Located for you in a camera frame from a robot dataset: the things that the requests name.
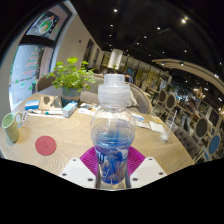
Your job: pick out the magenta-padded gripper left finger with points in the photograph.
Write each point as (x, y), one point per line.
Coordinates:
(77, 170)

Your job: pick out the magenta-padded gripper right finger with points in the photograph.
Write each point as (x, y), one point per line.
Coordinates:
(146, 170)

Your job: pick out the clear blue-labelled drink bottle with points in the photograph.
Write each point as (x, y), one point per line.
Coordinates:
(113, 133)

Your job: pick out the flat round red coaster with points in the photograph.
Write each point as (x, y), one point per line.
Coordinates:
(45, 145)

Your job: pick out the white napkin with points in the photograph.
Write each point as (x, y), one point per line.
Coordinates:
(156, 127)

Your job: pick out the small yellow card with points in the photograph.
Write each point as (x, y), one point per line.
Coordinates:
(157, 119)

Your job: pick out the small blue white pack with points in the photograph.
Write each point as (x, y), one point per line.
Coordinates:
(138, 116)

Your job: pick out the small light blue box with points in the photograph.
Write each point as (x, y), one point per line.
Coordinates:
(69, 109)

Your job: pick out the long white wrapped straw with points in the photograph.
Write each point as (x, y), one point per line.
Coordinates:
(45, 115)

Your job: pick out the group of round-backed dining chairs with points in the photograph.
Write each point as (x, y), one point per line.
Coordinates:
(201, 128)

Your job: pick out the grey curved sofa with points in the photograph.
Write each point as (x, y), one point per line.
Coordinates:
(141, 98)

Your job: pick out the light green mug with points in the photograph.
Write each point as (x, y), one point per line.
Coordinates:
(11, 128)

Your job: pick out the green potted plant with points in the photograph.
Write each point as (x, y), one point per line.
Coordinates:
(71, 78)

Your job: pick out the white round pillar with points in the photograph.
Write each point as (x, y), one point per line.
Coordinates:
(115, 59)

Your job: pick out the window with festive decals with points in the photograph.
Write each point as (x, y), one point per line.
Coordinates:
(31, 63)

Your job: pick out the group of ceiling spotlights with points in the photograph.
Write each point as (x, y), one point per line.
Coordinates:
(183, 20)

